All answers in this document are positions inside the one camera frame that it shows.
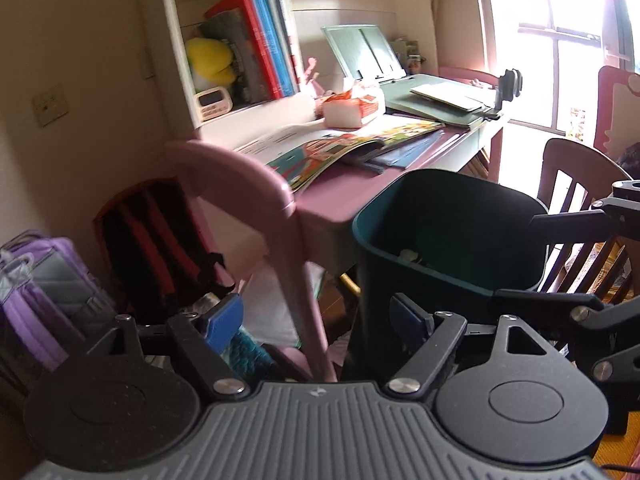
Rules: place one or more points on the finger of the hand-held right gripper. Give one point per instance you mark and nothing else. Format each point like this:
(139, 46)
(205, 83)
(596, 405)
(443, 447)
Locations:
(550, 300)
(570, 221)

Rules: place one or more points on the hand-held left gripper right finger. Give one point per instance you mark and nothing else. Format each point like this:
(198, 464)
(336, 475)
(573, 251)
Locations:
(407, 317)

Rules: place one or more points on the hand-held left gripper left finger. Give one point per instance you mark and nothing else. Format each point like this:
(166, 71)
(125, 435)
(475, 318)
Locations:
(222, 317)

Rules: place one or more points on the dark teal trash bin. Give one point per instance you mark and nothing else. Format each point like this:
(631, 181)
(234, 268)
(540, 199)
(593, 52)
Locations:
(450, 230)

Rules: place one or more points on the dark wooden chair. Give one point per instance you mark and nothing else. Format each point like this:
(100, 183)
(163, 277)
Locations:
(570, 175)

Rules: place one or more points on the teal and cream rug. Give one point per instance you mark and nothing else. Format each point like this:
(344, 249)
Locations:
(250, 355)

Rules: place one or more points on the red and black backpack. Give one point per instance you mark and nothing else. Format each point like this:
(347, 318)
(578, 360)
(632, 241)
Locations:
(160, 250)

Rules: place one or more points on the pink board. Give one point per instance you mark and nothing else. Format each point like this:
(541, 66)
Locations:
(620, 105)

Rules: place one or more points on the pink desk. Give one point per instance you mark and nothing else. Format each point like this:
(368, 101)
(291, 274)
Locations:
(350, 195)

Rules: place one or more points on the pink chair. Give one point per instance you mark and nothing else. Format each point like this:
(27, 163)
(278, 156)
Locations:
(250, 175)

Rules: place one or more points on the black clamp holder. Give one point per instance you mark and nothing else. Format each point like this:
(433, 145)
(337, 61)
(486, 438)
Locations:
(507, 85)

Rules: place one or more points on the yellow mat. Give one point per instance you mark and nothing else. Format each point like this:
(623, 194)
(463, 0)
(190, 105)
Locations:
(620, 457)

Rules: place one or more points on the white notebook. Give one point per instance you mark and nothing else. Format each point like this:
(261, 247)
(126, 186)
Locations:
(450, 95)

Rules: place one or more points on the purple backpack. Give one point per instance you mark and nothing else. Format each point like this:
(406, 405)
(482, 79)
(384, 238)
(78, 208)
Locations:
(45, 290)

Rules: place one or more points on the window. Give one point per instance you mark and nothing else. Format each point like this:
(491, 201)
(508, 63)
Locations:
(550, 40)

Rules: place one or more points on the green tilting desk board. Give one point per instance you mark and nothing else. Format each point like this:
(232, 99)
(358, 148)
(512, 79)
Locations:
(425, 110)

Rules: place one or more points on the open picture book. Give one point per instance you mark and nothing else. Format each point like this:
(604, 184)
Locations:
(325, 152)

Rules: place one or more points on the white digital timer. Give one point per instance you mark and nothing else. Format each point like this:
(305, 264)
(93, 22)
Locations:
(214, 100)

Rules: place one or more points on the orange and white tissue pack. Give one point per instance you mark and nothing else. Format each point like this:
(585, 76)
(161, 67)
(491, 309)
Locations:
(350, 106)

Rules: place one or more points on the yellow plush toy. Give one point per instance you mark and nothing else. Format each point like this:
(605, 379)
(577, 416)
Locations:
(212, 57)

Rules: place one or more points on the pink figurine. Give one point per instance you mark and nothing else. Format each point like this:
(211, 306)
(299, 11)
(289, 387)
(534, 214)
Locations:
(311, 71)

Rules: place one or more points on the green book stand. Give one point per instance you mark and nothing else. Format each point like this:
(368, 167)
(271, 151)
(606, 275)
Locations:
(362, 52)

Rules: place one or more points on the grey felt bag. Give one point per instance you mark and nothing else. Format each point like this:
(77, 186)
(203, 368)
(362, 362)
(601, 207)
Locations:
(239, 47)

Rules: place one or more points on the red book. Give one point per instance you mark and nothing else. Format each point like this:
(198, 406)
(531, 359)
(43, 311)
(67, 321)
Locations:
(252, 35)

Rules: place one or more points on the blue book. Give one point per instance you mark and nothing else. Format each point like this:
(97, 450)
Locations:
(274, 35)

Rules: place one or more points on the white desk shelf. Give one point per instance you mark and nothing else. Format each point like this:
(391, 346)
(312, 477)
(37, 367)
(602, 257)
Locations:
(350, 5)

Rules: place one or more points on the white book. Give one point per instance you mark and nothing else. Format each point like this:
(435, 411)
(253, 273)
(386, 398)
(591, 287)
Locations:
(286, 15)

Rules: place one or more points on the wall switch plate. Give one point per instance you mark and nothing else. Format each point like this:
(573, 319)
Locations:
(50, 105)

